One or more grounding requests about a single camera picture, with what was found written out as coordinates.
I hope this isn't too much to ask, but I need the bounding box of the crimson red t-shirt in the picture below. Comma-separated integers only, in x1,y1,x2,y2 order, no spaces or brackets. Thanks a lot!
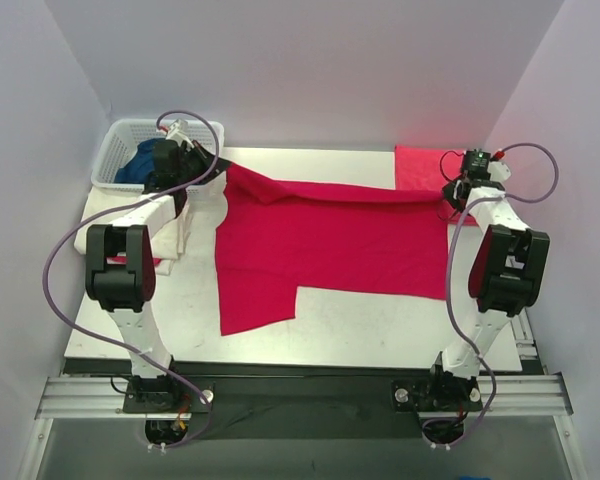
215,165,448,336

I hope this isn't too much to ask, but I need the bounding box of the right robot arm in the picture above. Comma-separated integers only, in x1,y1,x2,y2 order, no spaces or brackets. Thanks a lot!
422,142,559,408

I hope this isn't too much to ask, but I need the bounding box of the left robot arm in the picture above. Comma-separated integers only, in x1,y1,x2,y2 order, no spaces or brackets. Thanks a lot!
85,139,229,412

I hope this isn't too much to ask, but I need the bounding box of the folded red t-shirt under stack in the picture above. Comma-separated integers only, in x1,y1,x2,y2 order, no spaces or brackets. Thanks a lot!
106,256,127,265

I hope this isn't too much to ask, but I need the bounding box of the blue t-shirt in basket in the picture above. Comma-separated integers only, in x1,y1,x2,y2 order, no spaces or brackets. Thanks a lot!
114,138,158,184

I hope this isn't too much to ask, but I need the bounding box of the pink microfiber towel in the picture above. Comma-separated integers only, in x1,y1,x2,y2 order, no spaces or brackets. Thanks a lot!
394,144,481,229

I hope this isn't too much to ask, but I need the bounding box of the white plastic laundry basket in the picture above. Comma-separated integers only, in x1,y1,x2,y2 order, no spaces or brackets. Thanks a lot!
91,118,225,201

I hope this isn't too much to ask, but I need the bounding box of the folded white t-shirt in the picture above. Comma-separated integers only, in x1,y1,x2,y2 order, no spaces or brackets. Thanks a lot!
73,187,192,276

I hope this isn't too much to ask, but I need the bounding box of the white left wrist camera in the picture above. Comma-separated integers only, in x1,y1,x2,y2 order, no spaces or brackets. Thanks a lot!
160,119,192,145

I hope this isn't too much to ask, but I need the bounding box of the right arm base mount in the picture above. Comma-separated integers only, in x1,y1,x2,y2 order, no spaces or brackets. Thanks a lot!
391,367,483,414

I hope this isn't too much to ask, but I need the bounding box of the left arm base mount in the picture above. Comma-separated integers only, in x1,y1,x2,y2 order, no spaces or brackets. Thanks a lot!
122,376,211,414

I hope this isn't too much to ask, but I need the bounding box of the aluminium mounting rail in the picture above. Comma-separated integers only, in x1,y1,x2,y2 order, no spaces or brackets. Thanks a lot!
36,375,573,420

